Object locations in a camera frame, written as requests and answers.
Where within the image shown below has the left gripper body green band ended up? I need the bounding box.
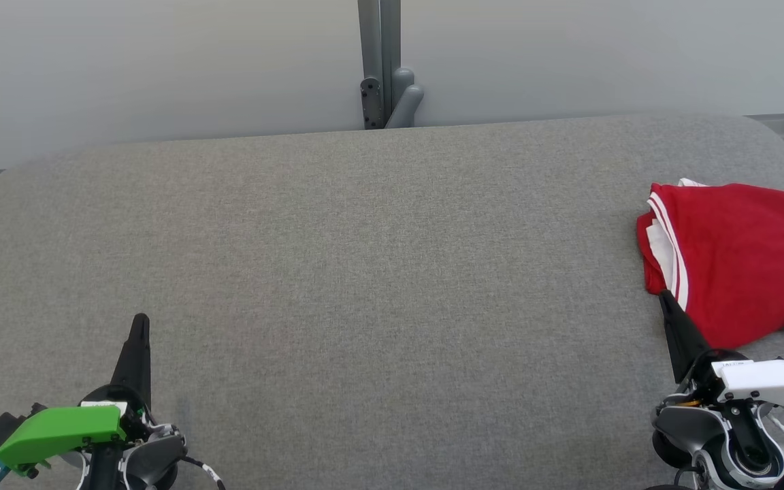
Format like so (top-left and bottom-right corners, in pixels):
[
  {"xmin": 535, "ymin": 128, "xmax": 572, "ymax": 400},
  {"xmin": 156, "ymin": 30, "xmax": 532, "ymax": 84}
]
[{"xmin": 0, "ymin": 384, "xmax": 156, "ymax": 476}]

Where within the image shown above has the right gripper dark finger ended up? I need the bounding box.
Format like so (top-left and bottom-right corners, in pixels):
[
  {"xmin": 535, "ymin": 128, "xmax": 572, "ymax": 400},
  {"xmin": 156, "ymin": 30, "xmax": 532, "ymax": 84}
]
[{"xmin": 657, "ymin": 289, "xmax": 715, "ymax": 385}]

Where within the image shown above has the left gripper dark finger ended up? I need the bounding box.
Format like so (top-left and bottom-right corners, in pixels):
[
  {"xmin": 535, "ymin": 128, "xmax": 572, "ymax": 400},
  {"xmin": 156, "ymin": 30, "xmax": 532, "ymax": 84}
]
[{"xmin": 110, "ymin": 313, "xmax": 154, "ymax": 397}]

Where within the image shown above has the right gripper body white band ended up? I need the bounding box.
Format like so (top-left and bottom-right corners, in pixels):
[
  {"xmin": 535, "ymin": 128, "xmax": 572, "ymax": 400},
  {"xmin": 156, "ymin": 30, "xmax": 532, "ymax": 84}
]
[{"xmin": 680, "ymin": 347, "xmax": 784, "ymax": 412}]

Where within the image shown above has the red jersey with white sleeves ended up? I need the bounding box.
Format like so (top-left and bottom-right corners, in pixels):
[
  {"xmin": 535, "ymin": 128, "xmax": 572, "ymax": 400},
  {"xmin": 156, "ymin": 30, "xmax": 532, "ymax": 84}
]
[{"xmin": 636, "ymin": 178, "xmax": 784, "ymax": 349}]

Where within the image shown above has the grey fabric sofa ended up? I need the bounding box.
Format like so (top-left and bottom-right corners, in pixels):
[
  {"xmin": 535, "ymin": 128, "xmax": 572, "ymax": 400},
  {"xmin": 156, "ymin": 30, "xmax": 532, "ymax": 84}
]
[{"xmin": 0, "ymin": 112, "xmax": 784, "ymax": 490}]

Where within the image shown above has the black cable with white marks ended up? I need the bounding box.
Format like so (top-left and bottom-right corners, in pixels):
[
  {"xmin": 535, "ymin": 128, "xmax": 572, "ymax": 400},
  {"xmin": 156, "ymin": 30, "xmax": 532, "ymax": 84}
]
[{"xmin": 178, "ymin": 456, "xmax": 227, "ymax": 490}]

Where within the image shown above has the grey rounded post support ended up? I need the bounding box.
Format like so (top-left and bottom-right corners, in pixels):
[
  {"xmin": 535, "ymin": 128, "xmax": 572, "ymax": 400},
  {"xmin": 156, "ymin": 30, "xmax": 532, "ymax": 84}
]
[{"xmin": 385, "ymin": 67, "xmax": 425, "ymax": 129}]

